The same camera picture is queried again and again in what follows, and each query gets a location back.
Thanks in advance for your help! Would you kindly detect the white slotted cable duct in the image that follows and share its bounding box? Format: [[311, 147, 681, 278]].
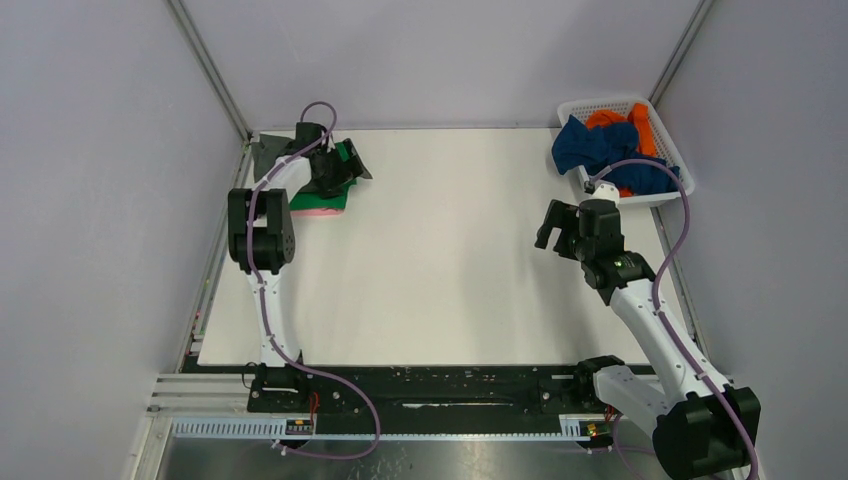
[[172, 415, 611, 443]]

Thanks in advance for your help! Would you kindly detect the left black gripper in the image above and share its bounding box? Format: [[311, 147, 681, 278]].
[[314, 139, 370, 199]]

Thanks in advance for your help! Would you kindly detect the blue t-shirt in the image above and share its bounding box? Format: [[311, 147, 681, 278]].
[[552, 115, 680, 196]]

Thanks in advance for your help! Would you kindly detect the orange t-shirt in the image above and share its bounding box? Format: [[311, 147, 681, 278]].
[[584, 103, 668, 198]]

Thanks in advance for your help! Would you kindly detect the folded green t-shirt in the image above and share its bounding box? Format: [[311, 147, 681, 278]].
[[289, 138, 369, 211]]

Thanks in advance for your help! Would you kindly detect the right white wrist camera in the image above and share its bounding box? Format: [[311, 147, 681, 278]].
[[584, 181, 621, 205]]

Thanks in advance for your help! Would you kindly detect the folded pink t-shirt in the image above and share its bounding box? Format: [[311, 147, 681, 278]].
[[291, 208, 345, 217]]

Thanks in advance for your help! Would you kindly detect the white plastic basket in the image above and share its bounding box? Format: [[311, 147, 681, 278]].
[[556, 95, 694, 207]]

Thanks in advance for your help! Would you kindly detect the grey t-shirt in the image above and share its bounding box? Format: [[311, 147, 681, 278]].
[[251, 134, 294, 180]]

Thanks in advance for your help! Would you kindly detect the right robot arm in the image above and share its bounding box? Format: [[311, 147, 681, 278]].
[[535, 199, 761, 479]]

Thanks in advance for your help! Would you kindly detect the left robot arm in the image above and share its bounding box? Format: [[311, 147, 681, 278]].
[[227, 122, 372, 411]]

